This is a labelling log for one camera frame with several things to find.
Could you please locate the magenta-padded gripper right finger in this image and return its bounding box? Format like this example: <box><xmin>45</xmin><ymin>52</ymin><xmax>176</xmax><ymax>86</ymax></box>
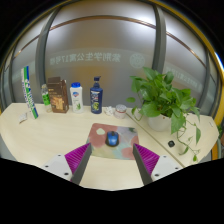
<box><xmin>132</xmin><ymin>143</ymin><xmax>184</xmax><ymax>187</ymax></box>

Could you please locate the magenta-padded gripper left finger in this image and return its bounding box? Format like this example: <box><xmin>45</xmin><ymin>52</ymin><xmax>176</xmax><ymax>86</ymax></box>
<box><xmin>41</xmin><ymin>142</ymin><xmax>93</xmax><ymax>186</ymax></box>

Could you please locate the blue and black computer mouse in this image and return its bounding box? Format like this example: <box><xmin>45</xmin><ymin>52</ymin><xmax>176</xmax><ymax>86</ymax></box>
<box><xmin>105</xmin><ymin>130</ymin><xmax>120</xmax><ymax>147</ymax></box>

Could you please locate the pink patterned mouse pad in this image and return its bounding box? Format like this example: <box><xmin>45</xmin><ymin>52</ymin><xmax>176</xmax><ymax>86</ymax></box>
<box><xmin>85</xmin><ymin>122</ymin><xmax>140</xmax><ymax>161</ymax></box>

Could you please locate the small jar with white lid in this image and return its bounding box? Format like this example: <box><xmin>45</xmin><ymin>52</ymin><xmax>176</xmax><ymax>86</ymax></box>
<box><xmin>114</xmin><ymin>103</ymin><xmax>128</xmax><ymax>120</ymax></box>

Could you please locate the crumpled white tissue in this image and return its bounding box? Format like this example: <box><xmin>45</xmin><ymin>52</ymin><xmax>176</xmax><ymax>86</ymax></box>
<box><xmin>103</xmin><ymin>106</ymin><xmax>116</xmax><ymax>117</ymax></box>

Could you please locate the green plant in white pot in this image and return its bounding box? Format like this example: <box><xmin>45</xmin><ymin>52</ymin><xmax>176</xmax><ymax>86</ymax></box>
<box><xmin>125</xmin><ymin>66</ymin><xmax>203</xmax><ymax>163</ymax></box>

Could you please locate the white bottle with blue cap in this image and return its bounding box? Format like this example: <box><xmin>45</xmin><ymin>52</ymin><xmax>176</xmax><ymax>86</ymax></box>
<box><xmin>69</xmin><ymin>82</ymin><xmax>84</xmax><ymax>114</ymax></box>

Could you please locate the dark blue pump bottle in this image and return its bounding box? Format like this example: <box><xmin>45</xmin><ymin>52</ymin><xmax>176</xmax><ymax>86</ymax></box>
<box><xmin>89</xmin><ymin>76</ymin><xmax>104</xmax><ymax>115</ymax></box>

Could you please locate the brown cracker box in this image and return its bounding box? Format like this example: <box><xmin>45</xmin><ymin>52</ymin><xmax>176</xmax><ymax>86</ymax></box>
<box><xmin>46</xmin><ymin>76</ymin><xmax>70</xmax><ymax>114</ymax></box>

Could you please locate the clear bottle with green label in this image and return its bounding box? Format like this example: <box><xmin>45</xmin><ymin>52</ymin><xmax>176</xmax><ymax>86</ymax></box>
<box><xmin>40</xmin><ymin>83</ymin><xmax>53</xmax><ymax>114</ymax></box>

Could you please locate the small white packet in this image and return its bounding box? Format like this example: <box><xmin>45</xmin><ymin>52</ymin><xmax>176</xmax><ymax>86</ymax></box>
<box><xmin>18</xmin><ymin>112</ymin><xmax>29</xmax><ymax>124</ymax></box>

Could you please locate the white green blue shuttlecock tube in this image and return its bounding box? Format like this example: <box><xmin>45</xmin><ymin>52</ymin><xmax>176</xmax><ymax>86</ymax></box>
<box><xmin>20</xmin><ymin>65</ymin><xmax>40</xmax><ymax>120</ymax></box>

